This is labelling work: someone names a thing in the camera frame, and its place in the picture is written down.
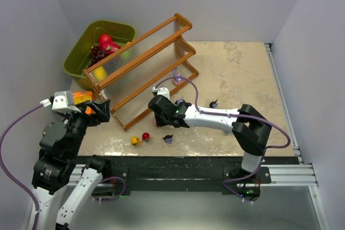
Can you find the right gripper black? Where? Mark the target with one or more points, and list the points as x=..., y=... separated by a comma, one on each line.
x=157, y=105

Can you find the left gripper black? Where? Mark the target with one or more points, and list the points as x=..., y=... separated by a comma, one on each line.
x=95, y=112

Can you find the black-headed purple striped figure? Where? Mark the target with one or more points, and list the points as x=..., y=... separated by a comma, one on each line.
x=168, y=139

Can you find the purple bunny pink base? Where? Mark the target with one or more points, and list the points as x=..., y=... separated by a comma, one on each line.
x=177, y=79

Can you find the orange three-tier ribbed shelf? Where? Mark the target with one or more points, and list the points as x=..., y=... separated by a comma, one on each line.
x=153, y=56

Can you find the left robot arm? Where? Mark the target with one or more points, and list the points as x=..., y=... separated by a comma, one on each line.
x=59, y=148

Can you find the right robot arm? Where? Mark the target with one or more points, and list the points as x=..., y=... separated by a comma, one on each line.
x=246, y=124

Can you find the purple figure dark wings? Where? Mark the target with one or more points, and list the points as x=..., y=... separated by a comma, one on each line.
x=180, y=101

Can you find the orange snack box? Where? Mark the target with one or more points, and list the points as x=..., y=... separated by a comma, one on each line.
x=80, y=97

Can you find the red heart toy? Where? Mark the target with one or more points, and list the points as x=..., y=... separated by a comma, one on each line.
x=145, y=137

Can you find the yellow plastic lemon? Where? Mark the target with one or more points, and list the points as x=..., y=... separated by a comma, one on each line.
x=99, y=73

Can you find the yellow duck toy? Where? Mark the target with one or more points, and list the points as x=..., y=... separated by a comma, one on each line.
x=135, y=141

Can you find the black figure toy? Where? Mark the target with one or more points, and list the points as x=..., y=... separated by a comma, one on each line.
x=213, y=104

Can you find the dark purple grape bunch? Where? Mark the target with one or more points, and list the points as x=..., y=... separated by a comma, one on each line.
x=97, y=54

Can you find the green plastic lime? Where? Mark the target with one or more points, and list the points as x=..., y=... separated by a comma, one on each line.
x=125, y=55

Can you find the red dragon fruit toy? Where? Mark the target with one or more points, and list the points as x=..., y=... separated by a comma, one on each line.
x=107, y=44

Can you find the green plastic bin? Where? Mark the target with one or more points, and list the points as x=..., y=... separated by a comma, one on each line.
x=79, y=58

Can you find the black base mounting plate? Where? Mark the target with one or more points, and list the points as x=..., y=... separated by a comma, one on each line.
x=173, y=174

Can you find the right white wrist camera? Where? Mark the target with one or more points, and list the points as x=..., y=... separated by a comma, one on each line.
x=161, y=91

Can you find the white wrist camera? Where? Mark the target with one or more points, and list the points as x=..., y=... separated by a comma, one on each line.
x=161, y=91
x=61, y=102

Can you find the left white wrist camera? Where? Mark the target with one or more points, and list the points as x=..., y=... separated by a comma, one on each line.
x=61, y=102

